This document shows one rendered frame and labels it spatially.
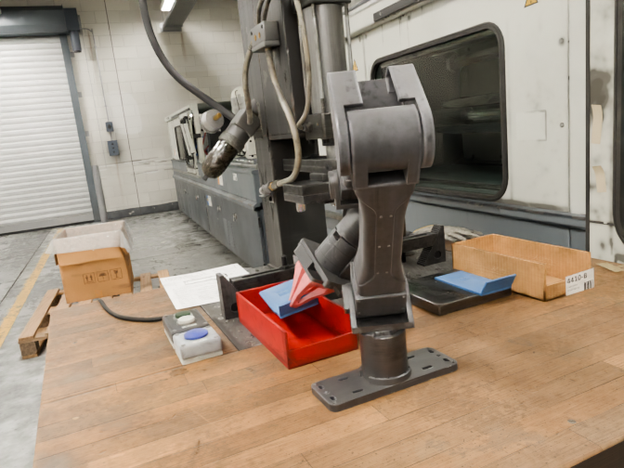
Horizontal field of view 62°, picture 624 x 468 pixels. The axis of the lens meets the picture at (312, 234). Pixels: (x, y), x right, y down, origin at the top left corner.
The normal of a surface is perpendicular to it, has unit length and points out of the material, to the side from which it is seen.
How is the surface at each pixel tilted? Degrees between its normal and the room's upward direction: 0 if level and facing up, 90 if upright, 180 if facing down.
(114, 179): 90
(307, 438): 0
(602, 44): 90
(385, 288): 127
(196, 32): 90
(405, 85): 36
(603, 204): 90
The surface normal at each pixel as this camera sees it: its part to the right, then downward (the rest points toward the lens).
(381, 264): 0.07, 0.75
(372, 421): -0.11, -0.97
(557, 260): -0.90, 0.18
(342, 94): -0.07, -0.67
